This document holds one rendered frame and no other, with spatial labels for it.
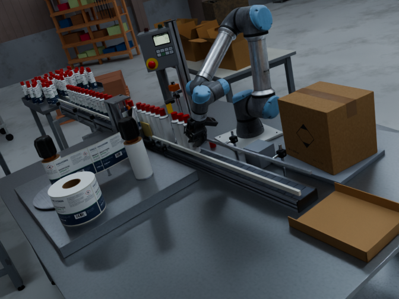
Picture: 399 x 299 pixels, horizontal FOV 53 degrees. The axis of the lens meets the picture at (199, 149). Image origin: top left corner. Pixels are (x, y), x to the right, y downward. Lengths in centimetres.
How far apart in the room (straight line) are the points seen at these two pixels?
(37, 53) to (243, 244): 1112
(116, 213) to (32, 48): 1065
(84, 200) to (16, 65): 1063
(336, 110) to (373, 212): 39
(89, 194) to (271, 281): 83
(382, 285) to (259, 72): 113
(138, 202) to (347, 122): 90
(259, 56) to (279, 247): 94
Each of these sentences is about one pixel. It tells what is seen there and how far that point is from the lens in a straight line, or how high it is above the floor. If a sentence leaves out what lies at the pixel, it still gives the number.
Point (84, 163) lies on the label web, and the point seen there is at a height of 99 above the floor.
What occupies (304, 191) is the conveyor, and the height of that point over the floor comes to 88.
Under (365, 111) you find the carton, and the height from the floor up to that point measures 105.
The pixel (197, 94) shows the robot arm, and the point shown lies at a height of 123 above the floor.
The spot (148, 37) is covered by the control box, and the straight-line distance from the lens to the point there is 204.
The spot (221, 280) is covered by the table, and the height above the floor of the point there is 83.
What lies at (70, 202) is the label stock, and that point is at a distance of 170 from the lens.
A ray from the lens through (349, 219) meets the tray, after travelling 146.
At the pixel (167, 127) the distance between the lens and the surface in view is 214.
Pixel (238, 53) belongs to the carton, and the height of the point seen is 92.
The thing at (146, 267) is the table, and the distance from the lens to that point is 145.
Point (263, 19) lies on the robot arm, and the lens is 191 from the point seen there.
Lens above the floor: 171
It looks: 24 degrees down
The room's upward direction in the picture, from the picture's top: 15 degrees counter-clockwise
